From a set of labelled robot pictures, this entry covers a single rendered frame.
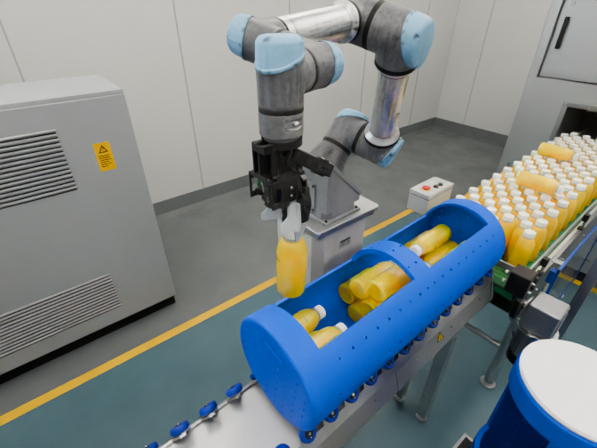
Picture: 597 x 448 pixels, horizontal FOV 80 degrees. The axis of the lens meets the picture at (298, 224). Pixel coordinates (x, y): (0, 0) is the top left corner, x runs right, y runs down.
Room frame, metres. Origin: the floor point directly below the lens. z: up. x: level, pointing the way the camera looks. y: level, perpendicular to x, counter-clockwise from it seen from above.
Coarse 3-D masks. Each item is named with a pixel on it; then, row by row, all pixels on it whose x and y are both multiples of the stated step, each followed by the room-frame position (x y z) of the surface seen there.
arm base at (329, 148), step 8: (320, 144) 1.22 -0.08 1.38; (328, 144) 1.20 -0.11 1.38; (336, 144) 1.19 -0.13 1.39; (312, 152) 1.20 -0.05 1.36; (320, 152) 1.18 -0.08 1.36; (328, 152) 1.18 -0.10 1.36; (336, 152) 1.18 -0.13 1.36; (344, 152) 1.19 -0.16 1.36; (328, 160) 1.15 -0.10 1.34; (336, 160) 1.16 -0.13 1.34; (344, 160) 1.18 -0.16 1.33; (344, 168) 1.18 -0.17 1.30
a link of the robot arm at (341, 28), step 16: (352, 0) 1.00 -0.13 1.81; (368, 0) 1.01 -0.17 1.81; (240, 16) 0.75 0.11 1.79; (288, 16) 0.80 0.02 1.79; (304, 16) 0.83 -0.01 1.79; (320, 16) 0.87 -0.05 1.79; (336, 16) 0.91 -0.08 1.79; (352, 16) 0.97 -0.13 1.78; (240, 32) 0.72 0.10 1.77; (256, 32) 0.71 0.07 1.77; (272, 32) 0.70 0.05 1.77; (304, 32) 0.80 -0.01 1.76; (320, 32) 0.85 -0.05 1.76; (336, 32) 0.91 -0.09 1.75; (352, 32) 0.97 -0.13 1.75; (240, 48) 0.72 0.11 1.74
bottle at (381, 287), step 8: (384, 272) 0.76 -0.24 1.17; (392, 272) 0.76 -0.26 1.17; (400, 272) 0.76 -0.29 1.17; (376, 280) 0.73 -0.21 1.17; (384, 280) 0.73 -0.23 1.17; (392, 280) 0.73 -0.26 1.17; (400, 280) 0.74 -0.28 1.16; (408, 280) 0.76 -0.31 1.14; (368, 288) 0.73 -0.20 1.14; (376, 288) 0.72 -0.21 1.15; (384, 288) 0.70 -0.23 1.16; (392, 288) 0.72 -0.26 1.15; (400, 288) 0.74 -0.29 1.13; (376, 296) 0.71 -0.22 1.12; (384, 296) 0.69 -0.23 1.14
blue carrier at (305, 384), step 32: (416, 224) 1.08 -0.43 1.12; (448, 224) 1.10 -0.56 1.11; (480, 224) 1.02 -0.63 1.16; (384, 256) 0.77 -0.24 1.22; (416, 256) 0.76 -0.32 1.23; (448, 256) 0.79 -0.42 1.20; (480, 256) 0.85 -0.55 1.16; (320, 288) 0.78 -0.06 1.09; (416, 288) 0.67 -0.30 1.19; (448, 288) 0.72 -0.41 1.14; (256, 320) 0.54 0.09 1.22; (288, 320) 0.53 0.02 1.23; (352, 320) 0.77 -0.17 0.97; (384, 320) 0.57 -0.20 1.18; (416, 320) 0.62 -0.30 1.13; (256, 352) 0.54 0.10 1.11; (288, 352) 0.46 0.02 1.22; (320, 352) 0.47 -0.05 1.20; (352, 352) 0.49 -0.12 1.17; (384, 352) 0.53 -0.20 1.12; (288, 384) 0.45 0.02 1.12; (320, 384) 0.42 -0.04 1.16; (352, 384) 0.46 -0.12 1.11; (288, 416) 0.45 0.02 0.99; (320, 416) 0.40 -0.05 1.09
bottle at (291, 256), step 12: (288, 240) 0.59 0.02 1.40; (300, 240) 0.60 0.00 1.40; (276, 252) 0.60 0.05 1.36; (288, 252) 0.58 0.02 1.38; (300, 252) 0.58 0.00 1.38; (276, 264) 0.60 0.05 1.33; (288, 264) 0.58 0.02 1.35; (300, 264) 0.58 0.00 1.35; (276, 276) 0.61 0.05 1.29; (288, 276) 0.58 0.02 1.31; (300, 276) 0.59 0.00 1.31; (288, 288) 0.58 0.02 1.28; (300, 288) 0.59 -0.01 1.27
